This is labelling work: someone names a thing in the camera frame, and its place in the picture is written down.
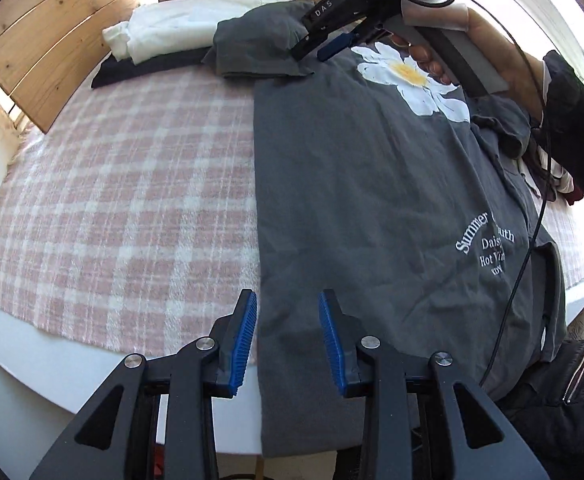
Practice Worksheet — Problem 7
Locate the white folded shirt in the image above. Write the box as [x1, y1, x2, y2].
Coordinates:
[102, 0, 297, 66]

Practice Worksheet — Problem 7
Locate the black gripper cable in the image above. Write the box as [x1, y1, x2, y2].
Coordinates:
[392, 0, 556, 389]

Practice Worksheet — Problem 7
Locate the beige garment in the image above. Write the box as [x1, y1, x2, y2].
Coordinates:
[546, 160, 573, 195]

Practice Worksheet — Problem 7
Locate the black folded garment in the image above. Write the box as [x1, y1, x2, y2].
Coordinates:
[91, 46, 219, 90]

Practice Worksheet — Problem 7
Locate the grey printed t-shirt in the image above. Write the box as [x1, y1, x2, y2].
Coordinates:
[202, 0, 568, 457]

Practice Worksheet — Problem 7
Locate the person's right forearm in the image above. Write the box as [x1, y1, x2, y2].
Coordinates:
[534, 50, 584, 207]

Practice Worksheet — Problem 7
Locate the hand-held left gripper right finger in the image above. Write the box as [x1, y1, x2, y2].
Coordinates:
[318, 288, 552, 480]

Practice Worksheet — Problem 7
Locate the pink plaid blanket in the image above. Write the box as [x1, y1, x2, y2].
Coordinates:
[0, 62, 584, 357]

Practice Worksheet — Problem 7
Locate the person's right hand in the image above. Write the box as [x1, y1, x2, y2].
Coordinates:
[389, 7, 547, 122]

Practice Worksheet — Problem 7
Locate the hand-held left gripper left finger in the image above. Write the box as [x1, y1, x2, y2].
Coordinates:
[28, 288, 259, 480]

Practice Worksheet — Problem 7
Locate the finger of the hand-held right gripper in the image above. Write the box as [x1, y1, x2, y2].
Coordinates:
[317, 31, 361, 61]
[288, 30, 333, 60]

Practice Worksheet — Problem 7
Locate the wooden slat headboard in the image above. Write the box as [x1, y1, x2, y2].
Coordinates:
[0, 0, 159, 134]

